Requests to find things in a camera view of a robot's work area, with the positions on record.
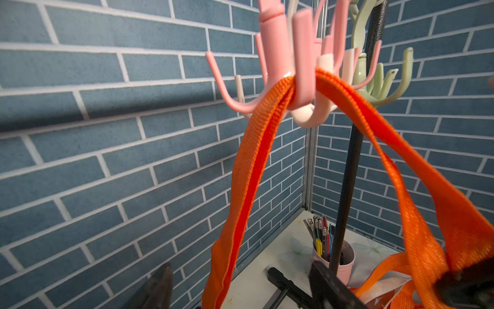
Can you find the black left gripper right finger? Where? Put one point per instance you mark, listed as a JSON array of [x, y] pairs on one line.
[[328, 291]]

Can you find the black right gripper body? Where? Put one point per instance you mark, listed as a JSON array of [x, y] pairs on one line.
[[471, 287]]

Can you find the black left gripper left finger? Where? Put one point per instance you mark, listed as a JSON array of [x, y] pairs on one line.
[[156, 293]]

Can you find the beige bag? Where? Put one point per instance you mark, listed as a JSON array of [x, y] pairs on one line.
[[381, 294]]

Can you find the white hook middle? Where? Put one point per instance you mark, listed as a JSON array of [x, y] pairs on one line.
[[322, 107]]

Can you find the green hook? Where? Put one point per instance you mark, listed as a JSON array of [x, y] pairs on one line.
[[376, 86]]

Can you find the pink hook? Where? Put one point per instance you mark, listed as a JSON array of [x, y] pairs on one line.
[[285, 47], [334, 56]]

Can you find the pink metal pen bucket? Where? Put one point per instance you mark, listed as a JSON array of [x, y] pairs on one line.
[[347, 260]]

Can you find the white butterfly sticker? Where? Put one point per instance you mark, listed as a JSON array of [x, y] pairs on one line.
[[298, 254]]

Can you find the black clothes rack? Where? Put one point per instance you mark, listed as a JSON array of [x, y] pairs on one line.
[[355, 154]]

